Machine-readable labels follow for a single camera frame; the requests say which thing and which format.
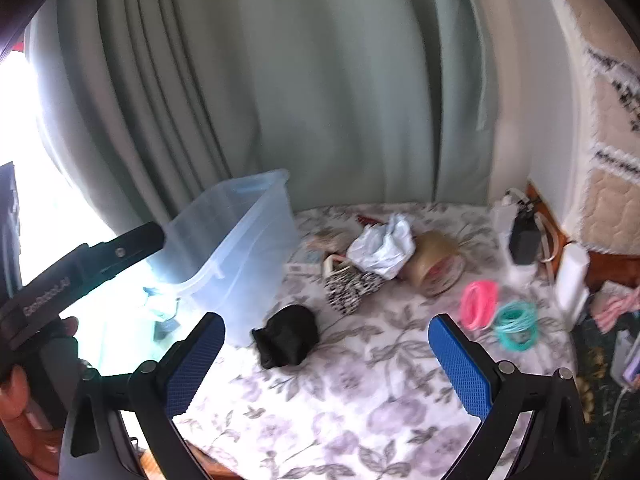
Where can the brown wooden board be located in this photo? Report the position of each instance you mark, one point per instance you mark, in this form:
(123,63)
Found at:
(605,267)

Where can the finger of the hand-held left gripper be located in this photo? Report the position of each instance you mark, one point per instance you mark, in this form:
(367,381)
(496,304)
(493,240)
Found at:
(132,245)

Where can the leopard print scrunchie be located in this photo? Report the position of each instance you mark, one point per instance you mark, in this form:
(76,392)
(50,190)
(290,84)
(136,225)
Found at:
(350,292)

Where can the black cloth pouch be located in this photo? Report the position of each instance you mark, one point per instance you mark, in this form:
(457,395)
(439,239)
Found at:
(290,335)

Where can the clear plastic storage container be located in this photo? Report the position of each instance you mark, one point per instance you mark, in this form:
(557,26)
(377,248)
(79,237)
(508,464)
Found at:
(240,240)

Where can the white plastic bottle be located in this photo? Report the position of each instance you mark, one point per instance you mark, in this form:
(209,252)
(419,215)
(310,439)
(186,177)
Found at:
(572,275)

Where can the pink striped cloth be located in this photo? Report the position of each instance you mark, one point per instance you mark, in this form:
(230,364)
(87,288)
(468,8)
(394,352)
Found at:
(617,310)

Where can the grey-green curtain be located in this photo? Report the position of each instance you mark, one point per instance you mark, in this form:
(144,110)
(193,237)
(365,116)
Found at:
(300,85)

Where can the floral bed sheet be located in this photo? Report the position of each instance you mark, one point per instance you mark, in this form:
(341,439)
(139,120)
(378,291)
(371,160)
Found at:
(380,360)

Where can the black charger adapter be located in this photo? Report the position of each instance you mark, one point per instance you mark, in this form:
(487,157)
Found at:
(524,240)

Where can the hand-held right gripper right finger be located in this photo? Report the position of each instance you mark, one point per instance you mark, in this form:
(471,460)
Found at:
(460,370)

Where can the person's left hand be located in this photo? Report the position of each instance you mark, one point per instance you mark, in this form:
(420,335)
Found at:
(15,400)

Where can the brown packing tape roll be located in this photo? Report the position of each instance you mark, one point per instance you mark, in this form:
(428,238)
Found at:
(430,260)

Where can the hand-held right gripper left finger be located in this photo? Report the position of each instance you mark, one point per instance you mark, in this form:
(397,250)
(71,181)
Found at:
(195,365)

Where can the white plastic device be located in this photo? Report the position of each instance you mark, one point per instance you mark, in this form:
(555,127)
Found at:
(625,355)

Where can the quilted mattress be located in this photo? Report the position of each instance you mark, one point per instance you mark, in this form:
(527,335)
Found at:
(610,185)

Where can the dark floral rug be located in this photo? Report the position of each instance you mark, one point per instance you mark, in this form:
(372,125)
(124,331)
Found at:
(600,410)

